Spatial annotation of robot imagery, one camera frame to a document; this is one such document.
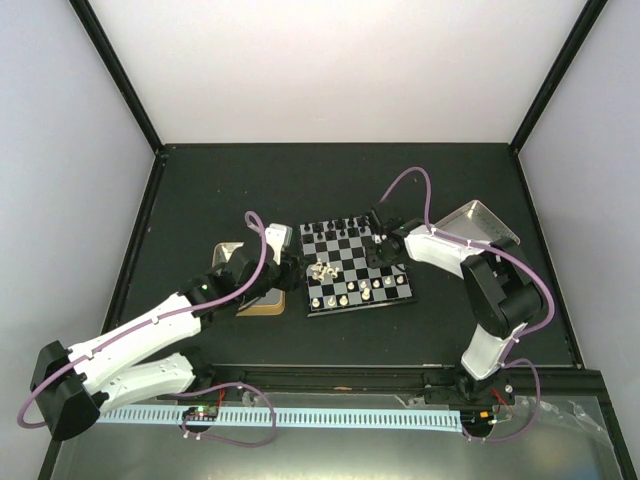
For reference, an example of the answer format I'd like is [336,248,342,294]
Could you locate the light blue cable duct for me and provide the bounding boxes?
[98,404,462,433]

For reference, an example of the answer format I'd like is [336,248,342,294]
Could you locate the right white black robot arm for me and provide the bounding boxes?
[364,213,545,403]

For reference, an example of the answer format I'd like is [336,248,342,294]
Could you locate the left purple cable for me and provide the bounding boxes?
[17,210,269,430]

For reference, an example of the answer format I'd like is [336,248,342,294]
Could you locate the black and silver chessboard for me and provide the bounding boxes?
[298,215,416,317]

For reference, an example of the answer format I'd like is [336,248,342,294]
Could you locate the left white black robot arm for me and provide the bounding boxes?
[29,246,301,441]

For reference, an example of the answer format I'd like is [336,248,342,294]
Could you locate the purple cable loop front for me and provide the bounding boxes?
[180,382,277,449]

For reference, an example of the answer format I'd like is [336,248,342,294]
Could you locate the black aluminium frame post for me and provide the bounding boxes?
[509,0,608,154]
[69,0,164,154]

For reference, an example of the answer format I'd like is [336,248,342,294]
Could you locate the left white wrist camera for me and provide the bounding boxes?
[265,223,293,264]

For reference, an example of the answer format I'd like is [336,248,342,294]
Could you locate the black aluminium frame left post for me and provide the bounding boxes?
[69,0,164,154]

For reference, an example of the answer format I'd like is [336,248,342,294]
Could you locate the black aluminium frame right post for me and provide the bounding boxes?
[509,0,608,154]

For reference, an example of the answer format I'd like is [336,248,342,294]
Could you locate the small green circuit board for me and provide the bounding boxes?
[182,406,218,421]

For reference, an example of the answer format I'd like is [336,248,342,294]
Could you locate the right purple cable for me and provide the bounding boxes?
[383,167,556,361]

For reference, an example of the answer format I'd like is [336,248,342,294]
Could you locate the gold metal tin tray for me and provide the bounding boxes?
[212,242,285,316]

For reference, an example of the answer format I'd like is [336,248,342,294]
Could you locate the pink metal tin tray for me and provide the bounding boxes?
[429,200,521,247]

